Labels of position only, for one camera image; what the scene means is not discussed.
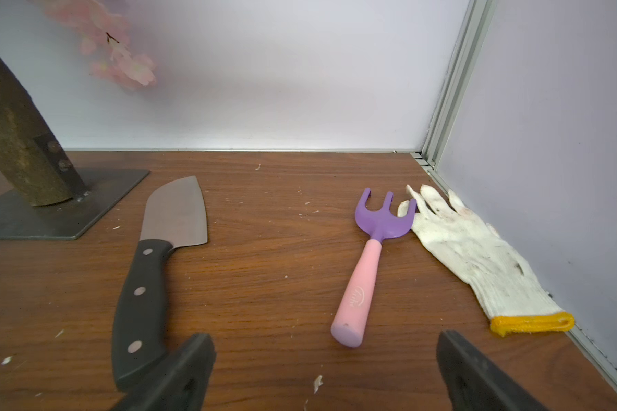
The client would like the pink cherry blossom tree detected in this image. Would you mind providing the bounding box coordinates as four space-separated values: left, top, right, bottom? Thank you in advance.
0 1 156 207

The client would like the white work glove yellow cuff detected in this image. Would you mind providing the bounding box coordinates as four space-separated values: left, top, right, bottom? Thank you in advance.
398 184 575 337

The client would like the purple pink garden fork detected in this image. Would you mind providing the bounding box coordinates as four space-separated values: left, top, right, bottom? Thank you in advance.
331 188 414 348

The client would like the black handled kitchen knife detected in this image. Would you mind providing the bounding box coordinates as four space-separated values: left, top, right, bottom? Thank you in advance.
111 176 208 392

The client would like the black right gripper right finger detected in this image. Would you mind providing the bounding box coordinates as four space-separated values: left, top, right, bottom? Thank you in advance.
436 330 547 411

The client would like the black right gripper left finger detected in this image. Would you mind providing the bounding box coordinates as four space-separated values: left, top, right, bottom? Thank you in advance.
111 333 217 411

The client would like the dark metal tree base plate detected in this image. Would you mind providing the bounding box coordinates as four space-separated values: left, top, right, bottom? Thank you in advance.
0 168 149 241

